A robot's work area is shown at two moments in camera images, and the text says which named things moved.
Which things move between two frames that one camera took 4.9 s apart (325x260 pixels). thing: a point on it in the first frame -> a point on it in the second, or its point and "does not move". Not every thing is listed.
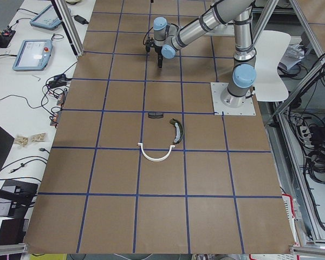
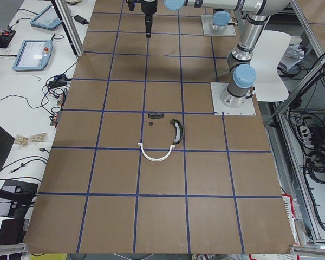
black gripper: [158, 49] -> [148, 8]
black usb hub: [58, 80] does not move
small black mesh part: [155, 115] does not move
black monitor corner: [0, 142] does not move
